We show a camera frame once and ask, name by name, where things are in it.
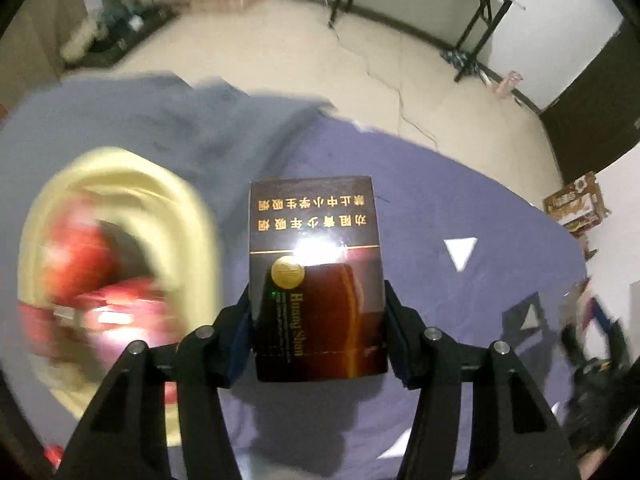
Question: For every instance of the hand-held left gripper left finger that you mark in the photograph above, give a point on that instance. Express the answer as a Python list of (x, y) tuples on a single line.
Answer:
[(240, 345)]

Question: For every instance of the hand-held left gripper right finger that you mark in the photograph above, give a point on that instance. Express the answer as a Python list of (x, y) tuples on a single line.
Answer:
[(400, 355)]

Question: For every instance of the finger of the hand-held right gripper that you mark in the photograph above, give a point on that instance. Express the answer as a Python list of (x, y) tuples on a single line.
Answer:
[(602, 315)]

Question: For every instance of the dark brown cigarette box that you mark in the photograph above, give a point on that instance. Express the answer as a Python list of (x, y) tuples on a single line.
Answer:
[(320, 300)]

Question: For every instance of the pale yellow plastic basin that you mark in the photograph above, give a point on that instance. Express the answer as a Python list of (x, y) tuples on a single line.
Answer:
[(165, 200)]

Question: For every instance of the printed cardboard box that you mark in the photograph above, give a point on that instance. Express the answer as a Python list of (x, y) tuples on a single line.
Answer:
[(575, 200)]

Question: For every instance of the purple triangle print bed sheet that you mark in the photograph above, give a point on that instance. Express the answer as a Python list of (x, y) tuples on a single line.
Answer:
[(450, 200)]

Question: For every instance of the dark brown door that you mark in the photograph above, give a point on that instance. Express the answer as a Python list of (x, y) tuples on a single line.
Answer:
[(600, 110)]

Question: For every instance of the pink plastic bag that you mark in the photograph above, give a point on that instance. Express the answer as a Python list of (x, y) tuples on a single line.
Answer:
[(510, 84)]

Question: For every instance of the plaid cloth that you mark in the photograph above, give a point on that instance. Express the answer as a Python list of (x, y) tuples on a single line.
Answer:
[(459, 60)]

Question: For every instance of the open black suitcase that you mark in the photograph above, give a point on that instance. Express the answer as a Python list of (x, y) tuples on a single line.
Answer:
[(135, 25)]

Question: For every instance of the beige cloth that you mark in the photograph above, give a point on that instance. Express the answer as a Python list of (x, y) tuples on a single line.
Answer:
[(80, 40)]

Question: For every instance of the beige curtain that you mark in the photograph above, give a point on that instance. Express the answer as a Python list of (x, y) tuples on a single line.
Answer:
[(30, 40)]

